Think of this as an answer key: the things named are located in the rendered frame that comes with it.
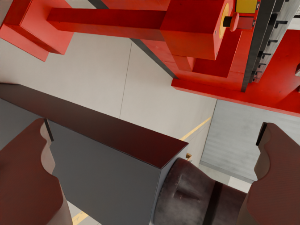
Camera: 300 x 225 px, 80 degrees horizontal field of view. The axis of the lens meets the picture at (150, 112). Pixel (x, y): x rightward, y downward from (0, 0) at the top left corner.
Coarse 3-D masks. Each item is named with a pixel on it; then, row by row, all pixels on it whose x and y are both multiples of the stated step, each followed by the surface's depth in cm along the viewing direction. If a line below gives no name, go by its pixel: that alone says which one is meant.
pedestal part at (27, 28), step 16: (16, 0) 68; (32, 0) 64; (48, 0) 69; (64, 0) 75; (16, 16) 65; (32, 16) 66; (0, 32) 68; (16, 32) 72; (32, 32) 67; (48, 32) 72; (64, 32) 78; (32, 48) 79; (48, 48) 79; (64, 48) 80
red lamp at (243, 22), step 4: (240, 20) 50; (244, 20) 49; (248, 20) 49; (252, 20) 48; (240, 24) 51; (244, 24) 51; (248, 24) 50; (240, 28) 53; (244, 28) 52; (248, 28) 52
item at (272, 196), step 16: (272, 128) 10; (256, 144) 11; (272, 144) 9; (288, 144) 9; (272, 160) 8; (288, 160) 8; (272, 176) 7; (288, 176) 7; (256, 192) 6; (272, 192) 6; (288, 192) 6; (240, 208) 7; (256, 208) 6; (272, 208) 6; (288, 208) 6; (240, 224) 6; (256, 224) 6; (272, 224) 6; (288, 224) 6
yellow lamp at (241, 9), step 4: (240, 0) 44; (244, 0) 44; (248, 0) 43; (252, 0) 43; (256, 0) 42; (240, 4) 45; (244, 4) 45; (248, 4) 44; (252, 4) 44; (236, 8) 47; (240, 8) 46; (244, 8) 46; (248, 8) 45; (252, 8) 45; (240, 12) 47; (244, 12) 47; (248, 12) 46; (252, 12) 46
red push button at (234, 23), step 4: (236, 12) 39; (228, 16) 40; (232, 16) 39; (236, 16) 38; (224, 20) 40; (228, 20) 40; (232, 20) 39; (236, 20) 39; (224, 24) 40; (228, 24) 40; (232, 24) 39; (236, 24) 39; (232, 28) 39
